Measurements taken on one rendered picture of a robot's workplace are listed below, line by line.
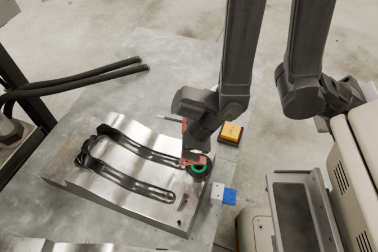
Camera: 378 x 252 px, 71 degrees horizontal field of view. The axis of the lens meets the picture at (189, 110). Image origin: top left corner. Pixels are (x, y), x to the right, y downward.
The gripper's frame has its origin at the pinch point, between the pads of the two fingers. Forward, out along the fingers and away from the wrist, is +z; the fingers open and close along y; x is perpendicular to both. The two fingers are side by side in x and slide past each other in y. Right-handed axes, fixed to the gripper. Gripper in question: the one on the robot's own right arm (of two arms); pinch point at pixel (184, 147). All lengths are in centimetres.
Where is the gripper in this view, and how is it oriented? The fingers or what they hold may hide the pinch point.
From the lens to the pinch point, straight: 74.1
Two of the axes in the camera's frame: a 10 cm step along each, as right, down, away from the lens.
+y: -0.3, 7.9, -6.2
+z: -4.2, 5.5, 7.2
